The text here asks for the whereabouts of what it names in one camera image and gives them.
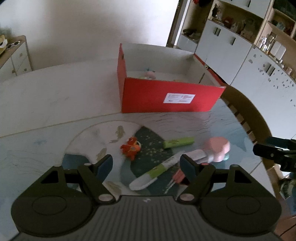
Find green tube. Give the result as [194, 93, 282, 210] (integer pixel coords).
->
[163, 137, 195, 149]

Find red cardboard shoe box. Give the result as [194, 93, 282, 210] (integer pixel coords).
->
[117, 43, 225, 113]

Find pink doll figure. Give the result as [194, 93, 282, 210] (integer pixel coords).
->
[145, 70, 156, 80]

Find wooden chair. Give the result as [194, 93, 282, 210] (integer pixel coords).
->
[221, 85, 280, 199]

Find pink white pen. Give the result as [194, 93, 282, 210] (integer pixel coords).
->
[164, 169, 185, 194]

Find white wall cabinet unit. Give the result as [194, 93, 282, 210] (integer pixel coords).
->
[177, 1, 295, 138]

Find white drawer chest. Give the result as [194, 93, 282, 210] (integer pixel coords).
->
[0, 34, 33, 82]

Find white sunglasses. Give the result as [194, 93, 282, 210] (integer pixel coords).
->
[6, 41, 21, 50]

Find orange fish toy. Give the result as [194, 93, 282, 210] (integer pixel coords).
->
[120, 137, 142, 161]

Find white green pen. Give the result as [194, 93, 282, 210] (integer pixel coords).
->
[129, 151, 185, 191]

